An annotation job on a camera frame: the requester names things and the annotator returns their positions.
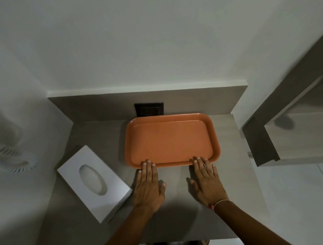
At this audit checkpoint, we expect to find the person's left hand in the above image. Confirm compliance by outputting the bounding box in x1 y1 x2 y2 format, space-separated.
131 159 169 215

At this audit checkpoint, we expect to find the person's right hand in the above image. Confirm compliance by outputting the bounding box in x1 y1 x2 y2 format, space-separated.
188 155 230 210

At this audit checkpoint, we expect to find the person's right forearm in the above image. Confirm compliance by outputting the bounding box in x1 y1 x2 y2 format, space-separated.
214 197 304 245

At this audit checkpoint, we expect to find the person's left forearm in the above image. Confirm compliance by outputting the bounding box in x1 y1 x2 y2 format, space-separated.
90 205 164 245

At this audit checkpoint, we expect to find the white tissue box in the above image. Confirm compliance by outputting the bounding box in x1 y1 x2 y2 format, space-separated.
55 142 135 226

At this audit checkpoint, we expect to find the orange plastic tray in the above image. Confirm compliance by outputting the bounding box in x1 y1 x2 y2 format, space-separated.
122 112 222 170

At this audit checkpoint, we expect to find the wooden shelf unit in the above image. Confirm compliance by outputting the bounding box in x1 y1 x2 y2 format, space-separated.
236 26 323 169

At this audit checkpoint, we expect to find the thin wrist bracelet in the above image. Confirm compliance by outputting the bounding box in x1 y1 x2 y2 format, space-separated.
211 199 231 213

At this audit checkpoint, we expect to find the black wall outlet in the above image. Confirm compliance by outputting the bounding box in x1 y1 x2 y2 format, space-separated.
134 101 165 118

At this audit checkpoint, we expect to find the white coiled cord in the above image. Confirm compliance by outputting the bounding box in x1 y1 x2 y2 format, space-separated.
0 142 39 175

